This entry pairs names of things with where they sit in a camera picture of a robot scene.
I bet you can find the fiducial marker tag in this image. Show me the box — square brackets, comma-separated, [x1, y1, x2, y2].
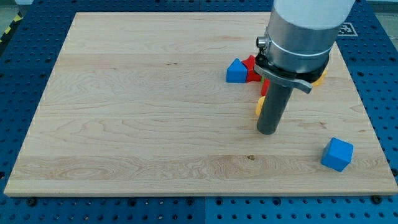
[338, 22, 358, 37]

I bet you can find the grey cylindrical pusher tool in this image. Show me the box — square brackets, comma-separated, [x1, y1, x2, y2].
[257, 83, 292, 135]

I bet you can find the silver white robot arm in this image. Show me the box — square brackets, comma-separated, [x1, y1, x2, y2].
[254, 0, 354, 93]

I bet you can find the yellow round block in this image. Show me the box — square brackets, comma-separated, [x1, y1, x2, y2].
[312, 68, 328, 87]

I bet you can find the blue cube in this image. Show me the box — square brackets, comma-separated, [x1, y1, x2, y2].
[321, 138, 354, 172]

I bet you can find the blue triangular block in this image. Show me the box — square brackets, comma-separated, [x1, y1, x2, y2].
[226, 58, 248, 83]

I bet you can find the yellow heart block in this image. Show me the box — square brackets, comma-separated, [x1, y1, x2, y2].
[255, 96, 265, 116]

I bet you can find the red star block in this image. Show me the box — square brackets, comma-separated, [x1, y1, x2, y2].
[241, 55, 262, 83]

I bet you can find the wooden board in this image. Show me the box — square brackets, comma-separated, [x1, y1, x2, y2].
[4, 12, 397, 197]

